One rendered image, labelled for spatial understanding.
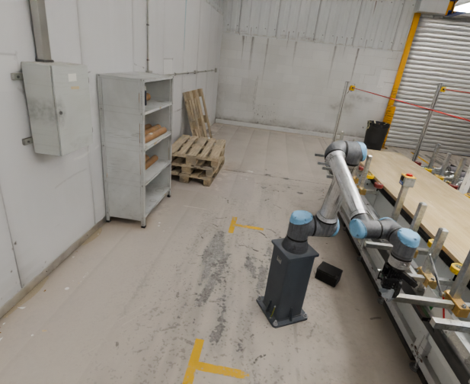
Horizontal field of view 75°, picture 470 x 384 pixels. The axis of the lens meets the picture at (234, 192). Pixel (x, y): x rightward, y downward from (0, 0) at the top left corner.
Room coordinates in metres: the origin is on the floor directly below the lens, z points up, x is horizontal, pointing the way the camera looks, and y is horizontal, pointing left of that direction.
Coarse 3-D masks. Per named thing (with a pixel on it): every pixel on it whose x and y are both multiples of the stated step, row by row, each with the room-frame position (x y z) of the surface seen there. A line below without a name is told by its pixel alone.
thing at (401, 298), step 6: (402, 294) 1.21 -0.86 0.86; (396, 300) 1.18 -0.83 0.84; (402, 300) 1.18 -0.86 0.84; (408, 300) 1.18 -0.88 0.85; (414, 300) 1.18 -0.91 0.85; (420, 300) 1.18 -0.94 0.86; (426, 300) 1.18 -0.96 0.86; (432, 300) 1.19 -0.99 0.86; (438, 300) 1.19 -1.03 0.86; (444, 300) 1.20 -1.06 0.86; (450, 300) 1.20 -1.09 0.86; (432, 306) 1.18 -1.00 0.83; (438, 306) 1.18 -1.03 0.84; (444, 306) 1.18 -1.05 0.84; (450, 306) 1.18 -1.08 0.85; (468, 306) 1.17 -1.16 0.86
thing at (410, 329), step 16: (384, 192) 2.68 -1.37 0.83; (384, 208) 2.57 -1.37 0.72; (400, 224) 2.24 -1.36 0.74; (352, 240) 3.10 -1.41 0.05; (368, 256) 2.61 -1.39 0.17; (448, 256) 1.63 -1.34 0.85; (368, 272) 2.52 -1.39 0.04; (432, 272) 1.69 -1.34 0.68; (448, 272) 1.57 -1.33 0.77; (448, 288) 1.52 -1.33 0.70; (384, 304) 2.09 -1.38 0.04; (400, 304) 1.91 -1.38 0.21; (400, 320) 1.80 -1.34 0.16; (464, 320) 1.33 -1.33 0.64; (400, 336) 1.76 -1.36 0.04; (416, 336) 1.63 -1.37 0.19; (432, 352) 1.45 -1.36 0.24; (432, 368) 1.40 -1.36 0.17
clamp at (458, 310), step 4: (444, 292) 1.27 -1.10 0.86; (448, 292) 1.25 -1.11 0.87; (448, 296) 1.23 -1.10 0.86; (452, 300) 1.20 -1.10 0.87; (456, 300) 1.20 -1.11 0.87; (460, 300) 1.20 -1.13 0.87; (456, 304) 1.17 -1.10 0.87; (460, 304) 1.17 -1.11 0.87; (456, 308) 1.16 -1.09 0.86; (460, 308) 1.14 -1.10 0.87; (468, 308) 1.15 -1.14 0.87; (456, 312) 1.15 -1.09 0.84; (460, 312) 1.14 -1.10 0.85; (464, 312) 1.14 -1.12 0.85; (468, 312) 1.14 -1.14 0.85; (456, 316) 1.14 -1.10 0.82; (460, 316) 1.14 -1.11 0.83; (464, 316) 1.14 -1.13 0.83
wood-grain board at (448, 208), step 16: (384, 160) 3.58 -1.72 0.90; (400, 160) 3.67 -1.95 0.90; (384, 176) 2.95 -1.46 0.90; (400, 176) 3.01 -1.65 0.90; (416, 176) 3.07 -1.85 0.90; (432, 176) 3.14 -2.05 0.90; (416, 192) 2.58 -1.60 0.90; (432, 192) 2.63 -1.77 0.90; (448, 192) 2.68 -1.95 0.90; (416, 208) 2.21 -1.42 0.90; (432, 208) 2.25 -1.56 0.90; (448, 208) 2.29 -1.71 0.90; (464, 208) 2.33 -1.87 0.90; (432, 224) 1.95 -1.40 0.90; (448, 224) 1.98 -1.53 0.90; (464, 224) 2.02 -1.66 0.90; (448, 240) 1.74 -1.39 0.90; (464, 240) 1.77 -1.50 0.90; (464, 256) 1.57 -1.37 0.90
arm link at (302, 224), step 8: (296, 216) 1.90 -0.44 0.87; (304, 216) 1.90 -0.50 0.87; (312, 216) 1.92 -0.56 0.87; (296, 224) 1.87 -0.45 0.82; (304, 224) 1.86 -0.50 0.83; (312, 224) 1.89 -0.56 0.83; (288, 232) 1.92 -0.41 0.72; (296, 232) 1.86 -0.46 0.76; (304, 232) 1.86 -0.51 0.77; (312, 232) 1.87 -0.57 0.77; (296, 240) 1.86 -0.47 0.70; (304, 240) 1.87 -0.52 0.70
